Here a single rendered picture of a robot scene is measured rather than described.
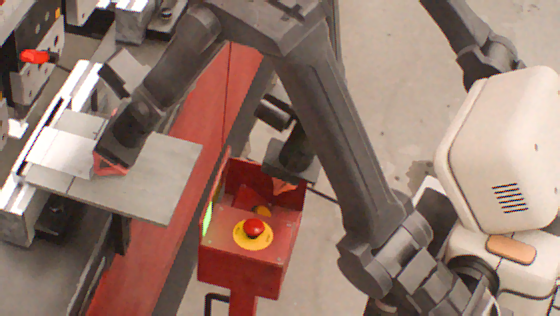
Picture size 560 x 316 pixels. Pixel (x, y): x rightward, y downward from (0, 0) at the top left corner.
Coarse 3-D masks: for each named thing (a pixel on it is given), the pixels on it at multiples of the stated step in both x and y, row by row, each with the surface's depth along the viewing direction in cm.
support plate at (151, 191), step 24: (72, 120) 158; (96, 120) 158; (168, 144) 156; (192, 144) 156; (48, 168) 150; (144, 168) 152; (168, 168) 152; (192, 168) 153; (72, 192) 147; (96, 192) 148; (120, 192) 148; (144, 192) 149; (168, 192) 149; (144, 216) 145; (168, 216) 146
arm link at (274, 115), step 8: (272, 88) 163; (280, 88) 163; (264, 96) 162; (272, 96) 162; (280, 96) 162; (264, 104) 163; (272, 104) 163; (280, 104) 162; (288, 104) 161; (256, 112) 164; (264, 112) 163; (272, 112) 163; (280, 112) 163; (288, 112) 162; (264, 120) 164; (272, 120) 163; (280, 120) 163; (280, 128) 164
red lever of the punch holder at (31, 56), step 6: (24, 54) 122; (30, 54) 122; (36, 54) 123; (42, 54) 126; (48, 54) 129; (54, 54) 130; (24, 60) 122; (30, 60) 122; (36, 60) 124; (42, 60) 126; (48, 60) 129; (54, 60) 130
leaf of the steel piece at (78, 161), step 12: (60, 132) 155; (60, 144) 153; (72, 144) 154; (84, 144) 154; (48, 156) 151; (60, 156) 152; (72, 156) 152; (84, 156) 152; (60, 168) 150; (72, 168) 150; (84, 168) 150
